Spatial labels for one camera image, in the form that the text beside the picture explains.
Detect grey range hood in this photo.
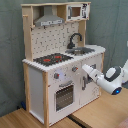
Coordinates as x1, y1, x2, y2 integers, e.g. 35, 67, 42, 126
35, 5, 64, 27

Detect toy microwave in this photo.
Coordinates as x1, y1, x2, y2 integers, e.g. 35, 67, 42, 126
66, 3, 90, 21

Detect black toy stovetop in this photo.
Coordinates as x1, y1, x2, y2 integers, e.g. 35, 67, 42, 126
34, 53, 71, 67

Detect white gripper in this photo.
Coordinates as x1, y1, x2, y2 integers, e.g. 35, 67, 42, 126
82, 64, 101, 82

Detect white cabinet door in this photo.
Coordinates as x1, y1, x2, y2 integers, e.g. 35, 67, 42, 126
80, 55, 102, 106

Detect white oven door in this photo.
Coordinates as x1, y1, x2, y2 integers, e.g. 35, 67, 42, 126
49, 80, 79, 125

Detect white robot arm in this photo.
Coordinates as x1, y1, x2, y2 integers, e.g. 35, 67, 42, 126
82, 60, 128, 95

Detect right stove knob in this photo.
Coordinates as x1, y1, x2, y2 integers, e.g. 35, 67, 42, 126
72, 66, 78, 72

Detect stove knob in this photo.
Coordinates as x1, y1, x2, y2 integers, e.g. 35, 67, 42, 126
54, 73, 60, 79
72, 66, 78, 72

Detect grey toy sink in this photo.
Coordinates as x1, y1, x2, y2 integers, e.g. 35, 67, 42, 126
66, 47, 94, 56

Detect wooden toy kitchen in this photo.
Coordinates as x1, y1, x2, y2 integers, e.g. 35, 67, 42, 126
22, 2, 105, 128

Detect black toy faucet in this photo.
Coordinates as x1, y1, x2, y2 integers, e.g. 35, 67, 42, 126
67, 33, 83, 49

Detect left stove knob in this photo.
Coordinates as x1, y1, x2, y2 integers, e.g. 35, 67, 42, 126
54, 73, 60, 79

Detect grey ice dispenser panel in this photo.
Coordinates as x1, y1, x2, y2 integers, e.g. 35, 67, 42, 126
87, 75, 93, 84

